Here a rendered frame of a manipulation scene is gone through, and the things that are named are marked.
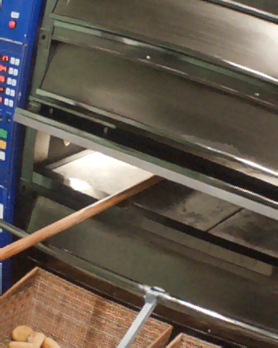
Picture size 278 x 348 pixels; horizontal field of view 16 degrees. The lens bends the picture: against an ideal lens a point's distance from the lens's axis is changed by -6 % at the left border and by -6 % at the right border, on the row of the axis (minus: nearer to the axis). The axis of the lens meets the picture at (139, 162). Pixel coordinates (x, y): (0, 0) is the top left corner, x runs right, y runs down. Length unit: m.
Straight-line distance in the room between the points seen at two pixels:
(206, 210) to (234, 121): 0.43
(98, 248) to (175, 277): 0.29
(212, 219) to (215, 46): 0.60
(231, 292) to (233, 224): 0.24
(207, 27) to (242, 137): 0.33
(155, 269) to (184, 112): 0.51
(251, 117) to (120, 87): 0.43
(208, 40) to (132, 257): 0.75
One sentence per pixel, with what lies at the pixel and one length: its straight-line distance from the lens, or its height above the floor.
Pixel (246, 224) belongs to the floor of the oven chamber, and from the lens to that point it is 3.09.
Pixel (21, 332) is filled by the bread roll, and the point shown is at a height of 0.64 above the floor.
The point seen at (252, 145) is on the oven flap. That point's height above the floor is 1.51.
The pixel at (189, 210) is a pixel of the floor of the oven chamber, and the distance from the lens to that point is 3.12.
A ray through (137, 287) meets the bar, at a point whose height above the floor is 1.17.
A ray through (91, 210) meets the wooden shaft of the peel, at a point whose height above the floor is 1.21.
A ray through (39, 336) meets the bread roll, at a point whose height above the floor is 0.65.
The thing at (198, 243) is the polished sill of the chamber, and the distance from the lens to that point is 2.94.
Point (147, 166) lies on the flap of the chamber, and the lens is 2.78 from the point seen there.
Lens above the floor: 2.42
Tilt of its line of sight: 21 degrees down
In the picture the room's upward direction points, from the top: 9 degrees clockwise
